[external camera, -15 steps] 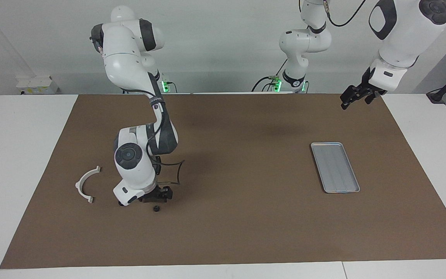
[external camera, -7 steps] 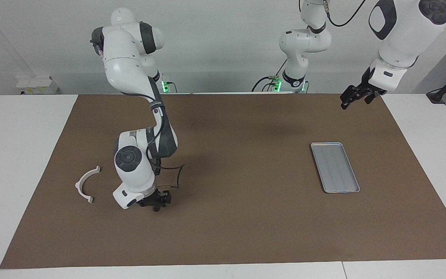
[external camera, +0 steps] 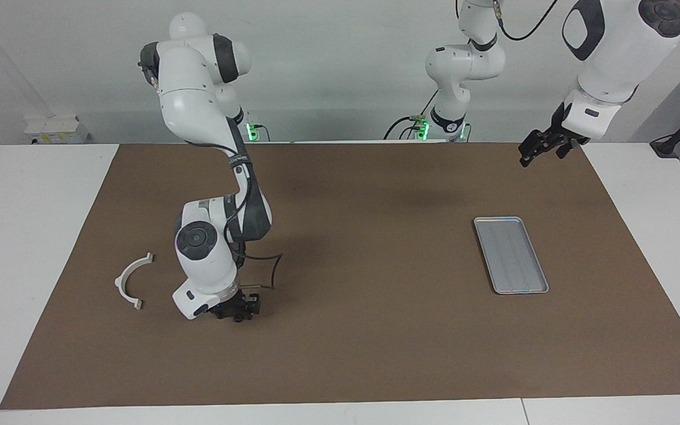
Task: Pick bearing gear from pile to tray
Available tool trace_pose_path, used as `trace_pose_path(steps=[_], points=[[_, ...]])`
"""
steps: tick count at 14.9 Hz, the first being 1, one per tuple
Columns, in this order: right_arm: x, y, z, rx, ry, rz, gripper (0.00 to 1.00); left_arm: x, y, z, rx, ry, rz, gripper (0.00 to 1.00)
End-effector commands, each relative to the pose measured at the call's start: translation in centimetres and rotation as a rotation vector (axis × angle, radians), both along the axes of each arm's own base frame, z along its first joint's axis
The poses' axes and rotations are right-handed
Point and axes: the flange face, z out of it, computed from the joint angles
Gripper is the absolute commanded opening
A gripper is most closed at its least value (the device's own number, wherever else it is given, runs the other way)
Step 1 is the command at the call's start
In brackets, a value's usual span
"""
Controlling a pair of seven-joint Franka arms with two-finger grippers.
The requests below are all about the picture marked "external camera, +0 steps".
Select silver metal tray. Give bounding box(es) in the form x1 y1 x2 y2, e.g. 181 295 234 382
473 216 550 295

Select brown table mat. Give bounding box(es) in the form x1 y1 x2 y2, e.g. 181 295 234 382
0 142 680 410

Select white box on table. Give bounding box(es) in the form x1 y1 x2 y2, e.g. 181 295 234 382
24 115 90 145

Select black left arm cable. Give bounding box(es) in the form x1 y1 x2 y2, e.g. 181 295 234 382
492 0 560 43

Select white semicircular bracket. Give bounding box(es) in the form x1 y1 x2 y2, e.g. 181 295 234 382
114 252 155 311

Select black left base cable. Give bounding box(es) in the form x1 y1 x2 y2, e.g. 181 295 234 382
383 89 436 141

